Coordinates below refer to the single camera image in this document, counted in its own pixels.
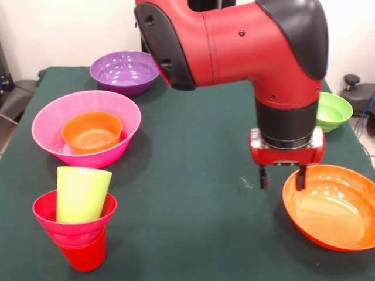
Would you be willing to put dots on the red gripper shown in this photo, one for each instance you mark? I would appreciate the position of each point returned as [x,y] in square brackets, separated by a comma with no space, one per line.
[287,155]

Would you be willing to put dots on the large orange bowl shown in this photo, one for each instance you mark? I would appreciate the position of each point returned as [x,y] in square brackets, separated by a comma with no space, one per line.
[334,210]

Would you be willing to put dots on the small orange bowl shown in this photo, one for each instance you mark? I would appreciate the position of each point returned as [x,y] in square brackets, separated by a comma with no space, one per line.
[90,137]

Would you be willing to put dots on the lime green cup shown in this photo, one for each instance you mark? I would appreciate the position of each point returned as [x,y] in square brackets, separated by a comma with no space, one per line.
[80,196]

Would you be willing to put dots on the small crimson pink bowl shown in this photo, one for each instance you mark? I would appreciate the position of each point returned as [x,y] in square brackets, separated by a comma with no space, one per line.
[76,231]

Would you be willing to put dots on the red cup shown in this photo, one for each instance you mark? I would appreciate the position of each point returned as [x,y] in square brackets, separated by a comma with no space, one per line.
[85,259]

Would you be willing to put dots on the large magenta bowl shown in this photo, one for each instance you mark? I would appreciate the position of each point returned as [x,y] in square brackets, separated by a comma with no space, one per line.
[49,117]

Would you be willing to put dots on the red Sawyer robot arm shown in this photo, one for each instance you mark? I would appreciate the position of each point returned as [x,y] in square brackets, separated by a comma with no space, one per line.
[234,49]

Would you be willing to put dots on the small green bowl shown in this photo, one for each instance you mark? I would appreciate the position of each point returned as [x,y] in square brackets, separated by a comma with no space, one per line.
[334,111]

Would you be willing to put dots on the dark green tablecloth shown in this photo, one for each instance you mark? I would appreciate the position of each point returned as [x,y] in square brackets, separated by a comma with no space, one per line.
[190,205]

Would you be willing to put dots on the purple bowl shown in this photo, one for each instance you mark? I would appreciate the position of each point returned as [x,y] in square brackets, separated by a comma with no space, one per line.
[126,73]

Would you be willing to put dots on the black robot column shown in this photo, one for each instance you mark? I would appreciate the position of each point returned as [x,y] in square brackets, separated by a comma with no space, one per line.
[205,4]

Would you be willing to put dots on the black equipment box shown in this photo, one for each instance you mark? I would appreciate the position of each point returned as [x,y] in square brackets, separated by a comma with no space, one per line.
[4,73]

